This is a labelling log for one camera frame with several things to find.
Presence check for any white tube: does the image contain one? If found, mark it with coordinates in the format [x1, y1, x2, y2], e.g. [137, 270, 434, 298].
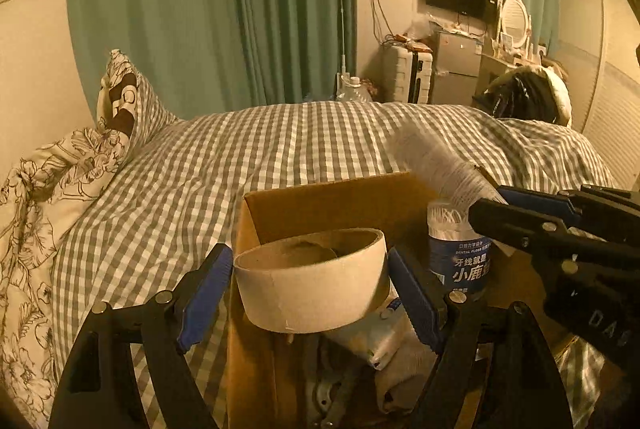
[387, 123, 506, 215]

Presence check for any blue tissue pack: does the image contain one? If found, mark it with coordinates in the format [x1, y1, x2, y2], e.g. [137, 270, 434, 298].
[323, 288, 416, 371]

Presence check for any beige tape roll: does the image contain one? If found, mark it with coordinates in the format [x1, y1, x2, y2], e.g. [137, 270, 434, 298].
[234, 227, 390, 335]

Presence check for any clear floss pick jar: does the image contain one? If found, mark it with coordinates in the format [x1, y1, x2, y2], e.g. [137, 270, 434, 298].
[426, 199, 491, 298]

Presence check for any white knit glove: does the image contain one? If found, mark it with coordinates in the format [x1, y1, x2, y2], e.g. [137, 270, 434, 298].
[374, 331, 437, 414]

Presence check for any brown cardboard box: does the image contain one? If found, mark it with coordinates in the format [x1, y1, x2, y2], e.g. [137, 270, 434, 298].
[221, 170, 582, 429]

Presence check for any white dressing table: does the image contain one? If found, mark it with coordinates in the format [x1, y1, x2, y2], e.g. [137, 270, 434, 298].
[475, 54, 529, 94]

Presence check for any grey checkered bed cover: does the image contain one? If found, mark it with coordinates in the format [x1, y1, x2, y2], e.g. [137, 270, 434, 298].
[52, 102, 615, 366]

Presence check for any white louvered wardrobe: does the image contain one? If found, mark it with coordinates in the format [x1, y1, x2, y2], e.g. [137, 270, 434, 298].
[554, 0, 639, 188]

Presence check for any silver mini fridge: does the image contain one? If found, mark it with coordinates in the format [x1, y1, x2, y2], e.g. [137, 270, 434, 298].
[430, 31, 482, 105]

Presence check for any white hard suitcase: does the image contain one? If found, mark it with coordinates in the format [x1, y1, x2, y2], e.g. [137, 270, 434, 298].
[383, 45, 433, 104]

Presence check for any grey metal caliper tool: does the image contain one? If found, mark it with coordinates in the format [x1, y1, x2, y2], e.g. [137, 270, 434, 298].
[305, 359, 362, 428]

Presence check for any white oval vanity mirror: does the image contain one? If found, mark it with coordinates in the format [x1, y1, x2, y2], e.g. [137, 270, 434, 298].
[499, 0, 533, 48]

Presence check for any floral white duvet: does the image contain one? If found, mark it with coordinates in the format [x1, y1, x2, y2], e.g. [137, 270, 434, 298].
[1, 128, 129, 428]

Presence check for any large clear water jug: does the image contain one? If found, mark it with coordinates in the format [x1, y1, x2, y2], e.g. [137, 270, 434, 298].
[336, 74, 372, 103]

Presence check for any checkered pillow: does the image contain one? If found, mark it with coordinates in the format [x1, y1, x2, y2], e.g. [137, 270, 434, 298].
[96, 48, 179, 150]

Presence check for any large green curtain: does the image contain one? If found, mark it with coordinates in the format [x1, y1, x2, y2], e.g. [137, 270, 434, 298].
[67, 0, 357, 118]

